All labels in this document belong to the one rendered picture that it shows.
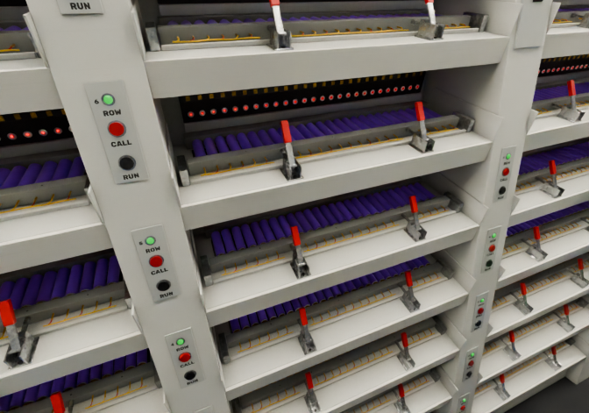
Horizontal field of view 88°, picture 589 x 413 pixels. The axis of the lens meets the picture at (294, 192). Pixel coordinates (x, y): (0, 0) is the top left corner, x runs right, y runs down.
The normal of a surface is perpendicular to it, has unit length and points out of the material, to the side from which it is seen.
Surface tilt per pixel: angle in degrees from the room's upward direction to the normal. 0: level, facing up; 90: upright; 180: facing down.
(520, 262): 16
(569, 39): 106
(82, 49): 90
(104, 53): 90
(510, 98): 90
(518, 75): 90
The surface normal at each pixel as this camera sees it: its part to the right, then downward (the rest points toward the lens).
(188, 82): 0.37, 0.56
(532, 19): 0.36, 0.32
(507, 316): 0.02, -0.80
